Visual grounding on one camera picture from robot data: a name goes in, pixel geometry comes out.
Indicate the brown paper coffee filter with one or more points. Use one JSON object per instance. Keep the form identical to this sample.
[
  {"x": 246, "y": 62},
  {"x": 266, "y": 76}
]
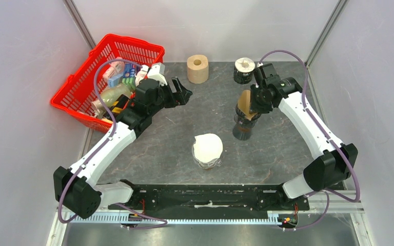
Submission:
[{"x": 244, "y": 103}]

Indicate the black yellow package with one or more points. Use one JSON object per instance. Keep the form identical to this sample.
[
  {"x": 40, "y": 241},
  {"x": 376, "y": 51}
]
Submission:
[{"x": 116, "y": 108}]

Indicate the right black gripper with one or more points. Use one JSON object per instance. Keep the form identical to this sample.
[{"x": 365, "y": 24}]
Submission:
[{"x": 254, "y": 106}]

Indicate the beige paper roll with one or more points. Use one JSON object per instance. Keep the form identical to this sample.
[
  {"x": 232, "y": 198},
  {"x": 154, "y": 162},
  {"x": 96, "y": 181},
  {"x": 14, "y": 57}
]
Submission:
[{"x": 197, "y": 69}]

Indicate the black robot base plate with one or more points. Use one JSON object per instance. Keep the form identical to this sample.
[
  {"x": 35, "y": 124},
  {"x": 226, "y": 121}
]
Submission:
[{"x": 219, "y": 201}]

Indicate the white bottle in basket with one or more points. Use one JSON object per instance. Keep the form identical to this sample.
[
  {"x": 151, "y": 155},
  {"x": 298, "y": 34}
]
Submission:
[{"x": 141, "y": 74}]

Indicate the white paper coffee filter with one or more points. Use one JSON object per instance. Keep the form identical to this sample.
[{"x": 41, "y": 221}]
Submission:
[{"x": 207, "y": 147}]

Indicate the blue snack box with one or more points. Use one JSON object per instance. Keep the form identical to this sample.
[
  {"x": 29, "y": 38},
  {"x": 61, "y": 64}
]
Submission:
[{"x": 129, "y": 74}]

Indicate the black wrapped paper roll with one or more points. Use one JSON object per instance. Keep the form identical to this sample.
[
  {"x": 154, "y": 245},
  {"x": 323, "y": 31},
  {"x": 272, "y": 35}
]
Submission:
[{"x": 243, "y": 70}]

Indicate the small glass server cup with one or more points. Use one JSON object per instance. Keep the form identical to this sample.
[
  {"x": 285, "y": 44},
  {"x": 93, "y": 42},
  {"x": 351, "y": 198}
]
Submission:
[{"x": 207, "y": 166}]

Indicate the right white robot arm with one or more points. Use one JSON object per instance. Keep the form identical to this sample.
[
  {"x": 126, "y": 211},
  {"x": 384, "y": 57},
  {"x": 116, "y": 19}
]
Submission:
[{"x": 333, "y": 159}]

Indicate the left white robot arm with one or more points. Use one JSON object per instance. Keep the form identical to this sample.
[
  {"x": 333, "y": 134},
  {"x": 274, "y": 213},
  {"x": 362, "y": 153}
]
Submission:
[{"x": 77, "y": 187}]

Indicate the dark smoked plastic dripper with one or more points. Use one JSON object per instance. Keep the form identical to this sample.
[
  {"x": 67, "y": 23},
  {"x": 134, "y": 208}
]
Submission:
[{"x": 242, "y": 121}]

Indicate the pale green liquid bottle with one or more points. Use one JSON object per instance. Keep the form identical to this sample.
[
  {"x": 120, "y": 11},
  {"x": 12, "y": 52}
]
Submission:
[{"x": 109, "y": 96}]

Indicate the clear glass dripper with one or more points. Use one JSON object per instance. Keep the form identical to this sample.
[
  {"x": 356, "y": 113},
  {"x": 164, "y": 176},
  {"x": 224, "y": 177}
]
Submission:
[{"x": 217, "y": 161}]

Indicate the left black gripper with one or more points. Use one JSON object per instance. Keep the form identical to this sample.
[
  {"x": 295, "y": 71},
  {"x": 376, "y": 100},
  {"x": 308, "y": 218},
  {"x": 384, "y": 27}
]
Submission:
[{"x": 181, "y": 98}]

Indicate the red plastic shopping basket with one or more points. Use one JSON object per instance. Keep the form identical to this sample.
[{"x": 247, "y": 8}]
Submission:
[{"x": 76, "y": 94}]

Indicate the pink white packet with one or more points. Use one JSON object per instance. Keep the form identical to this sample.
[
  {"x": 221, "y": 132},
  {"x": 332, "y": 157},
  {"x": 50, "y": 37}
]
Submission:
[{"x": 115, "y": 67}]

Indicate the dark glass carafe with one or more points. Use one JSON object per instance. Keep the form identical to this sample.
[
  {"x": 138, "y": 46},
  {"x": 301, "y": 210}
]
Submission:
[{"x": 241, "y": 133}]

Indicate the aluminium slotted rail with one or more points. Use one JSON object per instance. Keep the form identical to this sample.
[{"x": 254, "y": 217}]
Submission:
[{"x": 319, "y": 204}]

